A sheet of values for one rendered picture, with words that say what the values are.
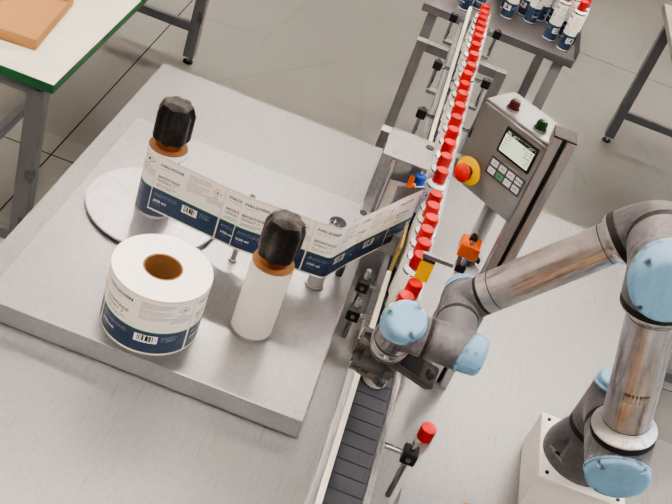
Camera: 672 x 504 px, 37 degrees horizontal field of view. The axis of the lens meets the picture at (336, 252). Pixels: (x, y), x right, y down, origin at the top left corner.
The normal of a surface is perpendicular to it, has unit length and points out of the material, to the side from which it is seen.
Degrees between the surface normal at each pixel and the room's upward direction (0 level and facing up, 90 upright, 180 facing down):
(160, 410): 0
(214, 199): 90
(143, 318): 90
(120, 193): 0
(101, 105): 0
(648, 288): 83
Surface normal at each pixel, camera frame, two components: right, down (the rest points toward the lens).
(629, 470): -0.20, 0.66
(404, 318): 0.15, -0.38
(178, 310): 0.48, 0.65
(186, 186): -0.32, 0.51
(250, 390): 0.29, -0.75
